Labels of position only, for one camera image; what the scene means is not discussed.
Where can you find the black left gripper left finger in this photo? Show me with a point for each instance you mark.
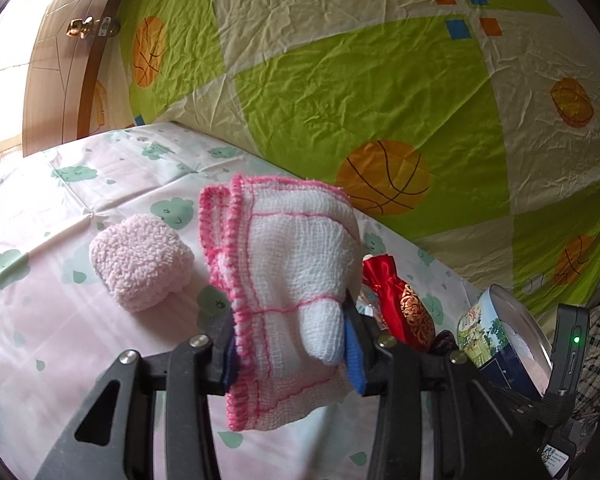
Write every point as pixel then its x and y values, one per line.
pixel 111 436

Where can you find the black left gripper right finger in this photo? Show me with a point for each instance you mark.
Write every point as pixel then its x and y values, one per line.
pixel 474 435

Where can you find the white pink-trimmed gauze cloth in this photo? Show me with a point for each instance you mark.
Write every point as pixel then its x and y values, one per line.
pixel 286 253

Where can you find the red embroidered satin pouch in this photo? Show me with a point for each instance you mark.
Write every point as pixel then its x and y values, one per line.
pixel 401 309

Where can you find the black device with green LED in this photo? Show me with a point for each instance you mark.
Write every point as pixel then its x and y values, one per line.
pixel 568 352

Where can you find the plaid fabric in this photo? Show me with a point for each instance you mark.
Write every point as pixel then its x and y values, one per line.
pixel 588 391

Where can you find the pink fluffy knitted item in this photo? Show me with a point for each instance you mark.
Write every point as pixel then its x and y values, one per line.
pixel 141 261

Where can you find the green cream basketball bedsheet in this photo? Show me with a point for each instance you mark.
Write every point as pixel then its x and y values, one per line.
pixel 471 127

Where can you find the wooden door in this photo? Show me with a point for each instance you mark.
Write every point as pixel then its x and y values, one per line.
pixel 62 75

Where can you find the brass door knob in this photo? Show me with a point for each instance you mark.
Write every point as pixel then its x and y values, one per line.
pixel 93 27

